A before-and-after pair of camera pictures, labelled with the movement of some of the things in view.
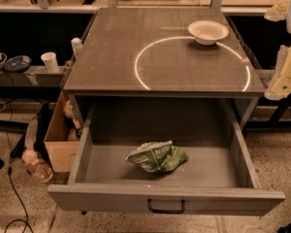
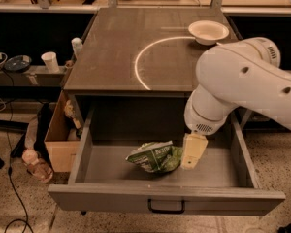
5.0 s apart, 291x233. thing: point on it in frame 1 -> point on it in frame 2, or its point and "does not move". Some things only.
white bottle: (78, 46) does not move
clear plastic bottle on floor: (39, 169) does not move
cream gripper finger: (287, 78) -> (193, 148)
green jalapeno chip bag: (159, 156) does not move
